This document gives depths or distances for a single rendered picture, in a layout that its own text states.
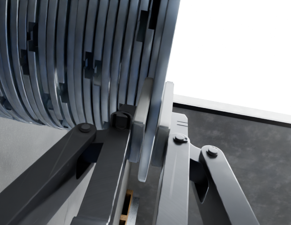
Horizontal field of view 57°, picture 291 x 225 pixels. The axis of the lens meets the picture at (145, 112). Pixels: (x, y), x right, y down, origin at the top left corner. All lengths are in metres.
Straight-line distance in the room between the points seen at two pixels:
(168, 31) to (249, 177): 5.14
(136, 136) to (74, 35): 0.13
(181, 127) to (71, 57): 0.13
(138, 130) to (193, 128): 4.35
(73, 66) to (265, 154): 4.80
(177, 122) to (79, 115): 0.15
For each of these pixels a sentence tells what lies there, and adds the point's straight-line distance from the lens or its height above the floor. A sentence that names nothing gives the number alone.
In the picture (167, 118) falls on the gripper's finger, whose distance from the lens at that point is 0.16.
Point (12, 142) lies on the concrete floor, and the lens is 0.54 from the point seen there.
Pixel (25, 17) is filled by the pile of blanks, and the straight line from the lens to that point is 0.27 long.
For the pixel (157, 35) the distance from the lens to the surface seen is 0.24.
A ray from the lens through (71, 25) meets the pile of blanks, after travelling 0.26.
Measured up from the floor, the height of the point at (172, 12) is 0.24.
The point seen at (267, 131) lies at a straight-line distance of 4.71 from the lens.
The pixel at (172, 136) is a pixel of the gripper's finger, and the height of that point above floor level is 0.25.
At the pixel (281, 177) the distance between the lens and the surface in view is 5.41.
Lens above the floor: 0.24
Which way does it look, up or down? 2 degrees down
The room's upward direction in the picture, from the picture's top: 100 degrees clockwise
